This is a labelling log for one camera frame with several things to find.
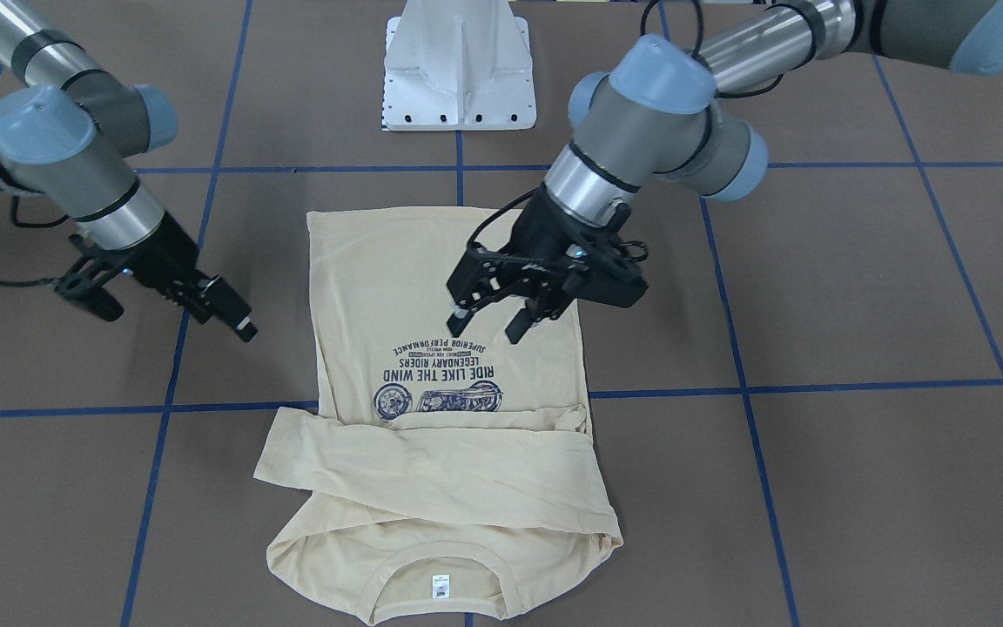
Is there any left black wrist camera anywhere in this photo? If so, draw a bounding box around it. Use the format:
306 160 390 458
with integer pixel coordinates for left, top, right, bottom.
562 229 649 308

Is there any cream long-sleeve printed shirt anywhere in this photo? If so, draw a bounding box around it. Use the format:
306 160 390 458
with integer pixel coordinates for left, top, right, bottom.
254 206 623 624

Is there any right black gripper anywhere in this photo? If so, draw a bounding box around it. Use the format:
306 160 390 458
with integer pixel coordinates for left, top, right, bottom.
127 212 258 344

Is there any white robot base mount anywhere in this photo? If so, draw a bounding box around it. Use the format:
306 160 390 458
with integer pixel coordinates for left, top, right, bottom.
381 1 537 131

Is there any left silver-grey robot arm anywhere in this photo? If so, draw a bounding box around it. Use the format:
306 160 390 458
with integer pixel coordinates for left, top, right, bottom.
447 1 1003 344

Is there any right silver-grey robot arm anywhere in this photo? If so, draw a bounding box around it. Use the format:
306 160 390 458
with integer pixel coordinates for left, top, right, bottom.
0 1 256 341

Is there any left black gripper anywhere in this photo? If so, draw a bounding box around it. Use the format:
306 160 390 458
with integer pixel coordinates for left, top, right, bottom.
446 187 616 345

